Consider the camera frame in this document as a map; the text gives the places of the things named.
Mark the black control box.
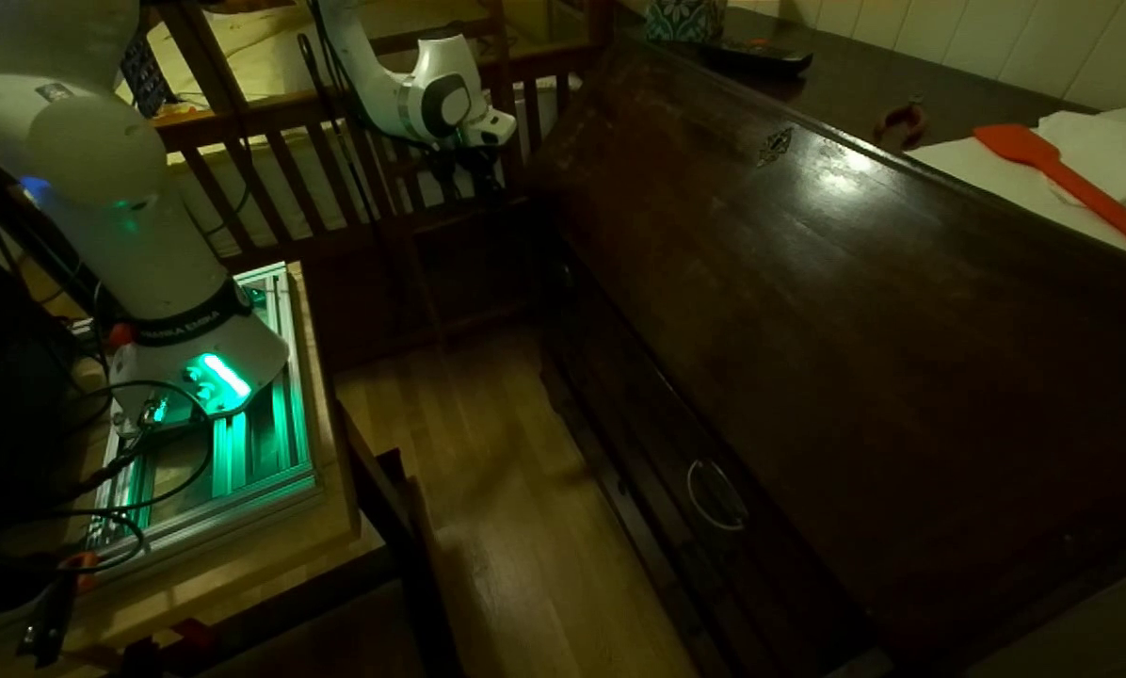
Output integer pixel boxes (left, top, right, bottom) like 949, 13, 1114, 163
0, 233, 91, 558

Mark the black table foot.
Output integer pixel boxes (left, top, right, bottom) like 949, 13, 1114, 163
332, 397, 467, 678

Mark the black remote control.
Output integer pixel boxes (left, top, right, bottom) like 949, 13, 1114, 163
709, 38, 816, 80

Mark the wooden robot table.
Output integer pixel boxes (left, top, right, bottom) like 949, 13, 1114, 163
0, 255, 391, 658

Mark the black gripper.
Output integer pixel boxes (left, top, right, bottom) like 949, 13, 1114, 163
437, 127, 520, 203

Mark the white paper stack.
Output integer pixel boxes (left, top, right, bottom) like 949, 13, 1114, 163
913, 93, 1126, 269

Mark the patterned tissue box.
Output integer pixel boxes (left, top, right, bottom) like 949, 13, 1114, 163
643, 0, 726, 50

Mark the dark wooden secretary desk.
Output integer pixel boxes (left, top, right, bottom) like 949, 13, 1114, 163
529, 0, 1126, 678

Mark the round drawer ring handle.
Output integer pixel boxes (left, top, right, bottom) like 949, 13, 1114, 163
682, 455, 753, 537

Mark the brass keyhole escutcheon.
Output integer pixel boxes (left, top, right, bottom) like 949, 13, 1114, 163
760, 124, 804, 165

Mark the aluminium mounting frame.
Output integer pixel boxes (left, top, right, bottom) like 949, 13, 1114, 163
84, 260, 322, 558

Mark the wooden chair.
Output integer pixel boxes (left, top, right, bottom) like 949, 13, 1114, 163
122, 0, 628, 368

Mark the red black clamp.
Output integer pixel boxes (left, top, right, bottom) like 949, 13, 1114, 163
17, 547, 101, 672
118, 610, 230, 678

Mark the black base cable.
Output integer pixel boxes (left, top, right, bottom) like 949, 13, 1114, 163
0, 373, 219, 596

